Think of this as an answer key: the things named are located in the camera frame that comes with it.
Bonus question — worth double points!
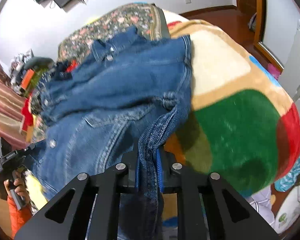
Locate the floral green quilt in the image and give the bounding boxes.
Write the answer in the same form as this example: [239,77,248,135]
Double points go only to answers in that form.
[57,3,170,63]

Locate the green floral covered box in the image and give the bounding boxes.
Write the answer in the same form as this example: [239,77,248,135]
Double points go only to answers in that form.
[23,68,49,98]

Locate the pink striped curtain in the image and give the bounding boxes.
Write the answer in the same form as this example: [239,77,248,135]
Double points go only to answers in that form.
[0,64,27,149]

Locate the white round appliance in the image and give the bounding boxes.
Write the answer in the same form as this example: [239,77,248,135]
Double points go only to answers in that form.
[273,185,300,235]

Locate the person's left hand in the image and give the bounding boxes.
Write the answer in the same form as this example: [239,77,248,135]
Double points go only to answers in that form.
[4,171,30,204]

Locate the orange sleeve forearm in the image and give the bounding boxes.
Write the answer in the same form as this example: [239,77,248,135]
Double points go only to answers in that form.
[7,196,32,239]

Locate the colourful fleece blanket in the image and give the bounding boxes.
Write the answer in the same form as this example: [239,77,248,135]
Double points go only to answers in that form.
[164,11,300,199]

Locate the red garment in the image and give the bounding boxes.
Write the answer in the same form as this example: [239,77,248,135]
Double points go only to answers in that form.
[20,60,79,132]

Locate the orange box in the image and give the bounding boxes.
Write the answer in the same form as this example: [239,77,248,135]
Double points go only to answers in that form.
[20,69,35,90]

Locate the blue denim jacket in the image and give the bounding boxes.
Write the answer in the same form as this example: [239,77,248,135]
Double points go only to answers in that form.
[25,26,192,239]

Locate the pile of clutter in corner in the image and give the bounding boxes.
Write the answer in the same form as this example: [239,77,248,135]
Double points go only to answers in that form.
[10,49,55,94]

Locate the white sliding wardrobe door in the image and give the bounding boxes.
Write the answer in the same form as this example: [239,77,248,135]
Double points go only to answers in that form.
[262,0,300,66]

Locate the yellow garment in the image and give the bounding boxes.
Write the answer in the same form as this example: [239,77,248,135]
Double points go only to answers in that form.
[25,170,47,210]

